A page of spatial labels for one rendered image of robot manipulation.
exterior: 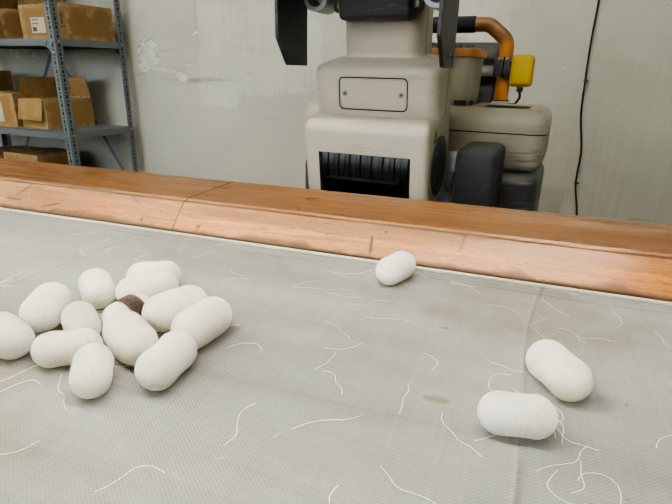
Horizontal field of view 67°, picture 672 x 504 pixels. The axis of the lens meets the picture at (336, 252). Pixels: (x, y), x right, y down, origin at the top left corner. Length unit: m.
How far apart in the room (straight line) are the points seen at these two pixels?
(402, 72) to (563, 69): 1.43
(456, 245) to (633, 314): 0.12
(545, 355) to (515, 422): 0.05
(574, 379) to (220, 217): 0.32
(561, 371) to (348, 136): 0.67
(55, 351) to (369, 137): 0.66
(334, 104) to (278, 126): 1.70
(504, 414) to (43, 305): 0.23
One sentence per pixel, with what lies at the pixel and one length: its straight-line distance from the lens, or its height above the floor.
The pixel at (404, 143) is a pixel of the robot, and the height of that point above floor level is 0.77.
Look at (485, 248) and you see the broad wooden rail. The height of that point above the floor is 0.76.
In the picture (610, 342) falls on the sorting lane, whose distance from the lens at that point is 0.32.
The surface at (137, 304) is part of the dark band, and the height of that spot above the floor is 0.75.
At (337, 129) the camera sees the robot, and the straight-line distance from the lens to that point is 0.87.
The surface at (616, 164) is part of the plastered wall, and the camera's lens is 2.27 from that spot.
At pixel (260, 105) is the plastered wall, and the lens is 2.66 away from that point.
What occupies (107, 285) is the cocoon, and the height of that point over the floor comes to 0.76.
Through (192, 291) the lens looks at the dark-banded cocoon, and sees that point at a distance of 0.30.
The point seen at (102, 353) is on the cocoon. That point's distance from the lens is 0.26.
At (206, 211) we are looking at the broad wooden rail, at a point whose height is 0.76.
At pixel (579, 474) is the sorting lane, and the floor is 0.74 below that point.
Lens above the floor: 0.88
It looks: 20 degrees down
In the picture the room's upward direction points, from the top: 1 degrees clockwise
